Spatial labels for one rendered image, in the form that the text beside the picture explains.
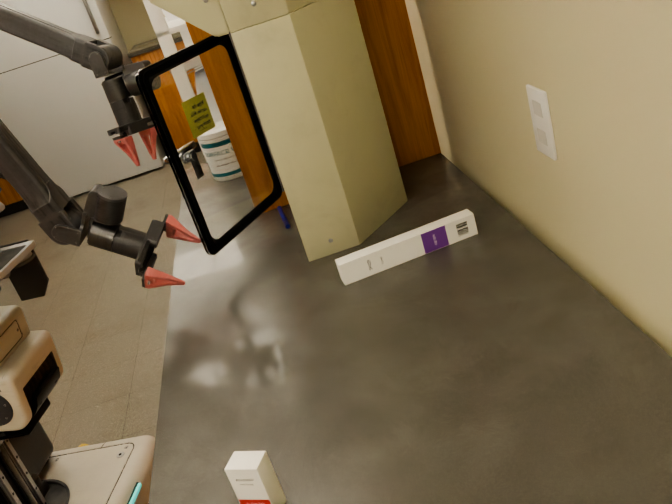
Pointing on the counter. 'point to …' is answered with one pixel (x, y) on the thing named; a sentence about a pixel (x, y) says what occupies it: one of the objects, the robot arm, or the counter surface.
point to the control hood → (198, 14)
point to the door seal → (176, 149)
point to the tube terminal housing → (319, 116)
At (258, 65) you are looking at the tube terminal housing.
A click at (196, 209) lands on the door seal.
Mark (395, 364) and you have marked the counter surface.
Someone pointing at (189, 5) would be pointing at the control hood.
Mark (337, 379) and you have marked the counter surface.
